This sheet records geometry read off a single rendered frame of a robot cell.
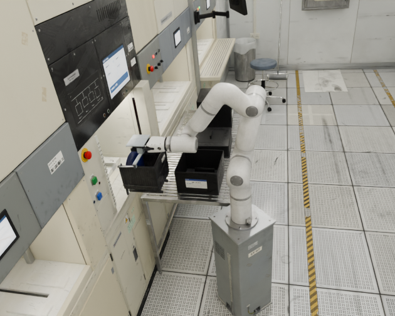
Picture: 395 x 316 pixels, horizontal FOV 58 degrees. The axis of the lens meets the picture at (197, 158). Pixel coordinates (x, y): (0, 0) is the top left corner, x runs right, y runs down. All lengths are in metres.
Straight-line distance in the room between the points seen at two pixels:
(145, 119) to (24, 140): 1.12
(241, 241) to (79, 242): 0.83
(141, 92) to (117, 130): 0.36
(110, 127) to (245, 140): 1.10
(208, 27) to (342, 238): 3.28
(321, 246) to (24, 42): 2.48
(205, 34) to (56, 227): 3.88
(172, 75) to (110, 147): 1.45
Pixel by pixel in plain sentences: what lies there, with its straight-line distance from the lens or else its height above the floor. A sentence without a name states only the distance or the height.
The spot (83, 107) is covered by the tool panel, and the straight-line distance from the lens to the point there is 1.73.
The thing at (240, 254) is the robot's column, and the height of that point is 0.66.
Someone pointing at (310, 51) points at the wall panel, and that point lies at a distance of 6.37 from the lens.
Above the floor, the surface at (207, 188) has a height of 0.82.
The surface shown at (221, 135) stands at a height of 0.86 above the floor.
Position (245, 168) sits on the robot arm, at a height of 1.17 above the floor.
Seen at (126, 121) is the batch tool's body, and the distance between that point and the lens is 2.43.
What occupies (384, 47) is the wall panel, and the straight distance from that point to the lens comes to 6.54.
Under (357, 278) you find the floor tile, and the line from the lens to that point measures 2.91.
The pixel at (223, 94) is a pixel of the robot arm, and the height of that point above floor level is 1.55.
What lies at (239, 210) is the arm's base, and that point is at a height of 0.88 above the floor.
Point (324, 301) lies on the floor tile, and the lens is 2.74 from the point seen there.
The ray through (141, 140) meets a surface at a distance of 1.93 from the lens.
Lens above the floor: 2.20
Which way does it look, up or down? 33 degrees down
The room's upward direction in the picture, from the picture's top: 6 degrees counter-clockwise
